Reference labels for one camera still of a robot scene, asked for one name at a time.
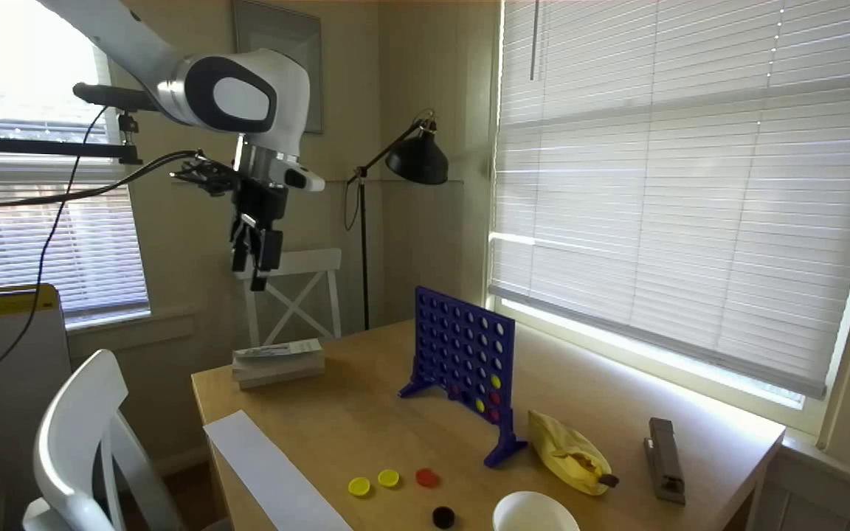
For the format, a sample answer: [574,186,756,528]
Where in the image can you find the black game chip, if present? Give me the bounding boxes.
[429,509,458,528]

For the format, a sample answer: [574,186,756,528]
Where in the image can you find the white wooden chair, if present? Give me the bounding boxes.
[19,349,185,531]

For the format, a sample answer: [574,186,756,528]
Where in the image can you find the yellow game chip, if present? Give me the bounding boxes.
[376,470,400,491]
[344,479,372,500]

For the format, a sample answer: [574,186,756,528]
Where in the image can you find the black cable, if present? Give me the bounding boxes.
[0,103,205,404]

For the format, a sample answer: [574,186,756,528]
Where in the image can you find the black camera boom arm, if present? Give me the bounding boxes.
[0,84,156,164]

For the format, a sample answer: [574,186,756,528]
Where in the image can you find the yellow banana toy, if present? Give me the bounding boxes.
[527,410,618,500]

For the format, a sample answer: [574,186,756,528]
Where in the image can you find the red game chip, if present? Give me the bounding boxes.
[412,470,441,491]

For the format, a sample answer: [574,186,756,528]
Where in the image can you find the white board yellow tape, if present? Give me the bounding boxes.
[0,283,69,531]

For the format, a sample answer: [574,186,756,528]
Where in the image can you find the white paper sheet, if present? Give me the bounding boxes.
[205,414,350,531]

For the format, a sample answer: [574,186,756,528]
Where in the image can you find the grey box on table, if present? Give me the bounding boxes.
[233,339,323,391]

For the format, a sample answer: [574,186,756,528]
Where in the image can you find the blue connect four grid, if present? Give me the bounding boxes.
[400,286,525,470]

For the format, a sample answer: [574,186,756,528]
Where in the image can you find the framed wall picture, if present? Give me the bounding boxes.
[230,0,323,136]

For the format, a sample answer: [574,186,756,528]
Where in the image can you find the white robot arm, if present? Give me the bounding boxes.
[38,0,323,292]

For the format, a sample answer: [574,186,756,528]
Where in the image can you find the white window blinds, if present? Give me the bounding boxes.
[489,0,850,400]

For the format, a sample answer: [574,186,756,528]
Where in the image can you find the left window blinds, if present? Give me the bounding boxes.
[0,183,149,321]

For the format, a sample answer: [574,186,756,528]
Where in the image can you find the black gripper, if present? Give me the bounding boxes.
[230,180,286,292]

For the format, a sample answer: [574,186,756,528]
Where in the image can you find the white paper coffee cup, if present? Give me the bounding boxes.
[491,491,580,531]

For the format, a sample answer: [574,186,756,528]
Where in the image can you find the black floor lamp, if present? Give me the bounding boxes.
[344,116,452,333]

